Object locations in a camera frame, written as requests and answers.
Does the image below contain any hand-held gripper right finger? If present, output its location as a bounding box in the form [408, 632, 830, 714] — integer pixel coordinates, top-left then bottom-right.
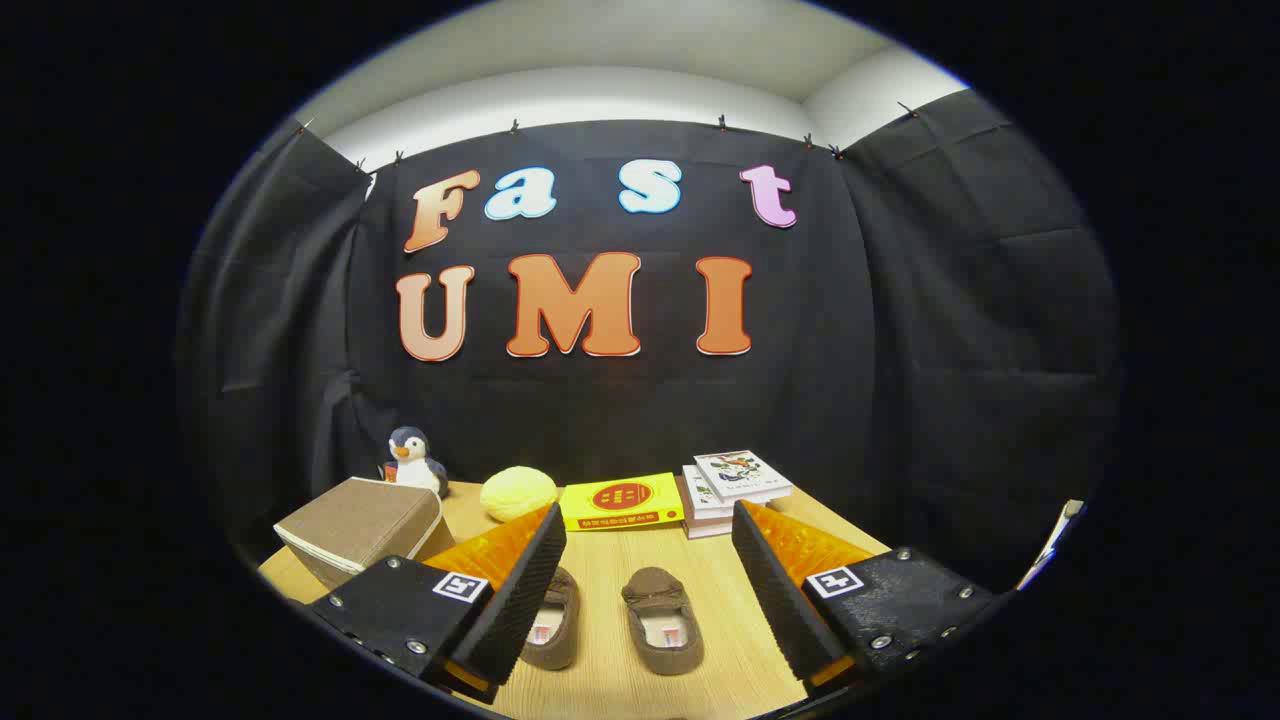
[731, 499, 1011, 691]

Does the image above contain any brown fuzzy shoe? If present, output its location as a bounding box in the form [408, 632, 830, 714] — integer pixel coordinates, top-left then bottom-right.
[621, 567, 705, 676]
[518, 567, 581, 671]

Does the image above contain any yellow round plush bread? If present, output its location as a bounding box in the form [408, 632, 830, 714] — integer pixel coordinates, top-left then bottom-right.
[480, 466, 559, 523]

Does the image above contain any white illustrated book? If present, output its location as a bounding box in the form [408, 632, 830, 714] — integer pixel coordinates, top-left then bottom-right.
[693, 450, 793, 504]

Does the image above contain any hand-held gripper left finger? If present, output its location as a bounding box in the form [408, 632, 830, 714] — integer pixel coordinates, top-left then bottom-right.
[305, 502, 568, 706]

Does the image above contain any penguin plush toy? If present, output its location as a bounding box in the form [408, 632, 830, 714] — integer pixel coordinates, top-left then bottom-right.
[378, 426, 449, 499]

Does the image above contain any yellow book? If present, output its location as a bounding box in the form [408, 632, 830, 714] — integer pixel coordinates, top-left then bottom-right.
[558, 472, 686, 532]

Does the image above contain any brown fabric storage box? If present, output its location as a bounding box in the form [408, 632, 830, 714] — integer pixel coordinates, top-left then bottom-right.
[273, 476, 453, 591]

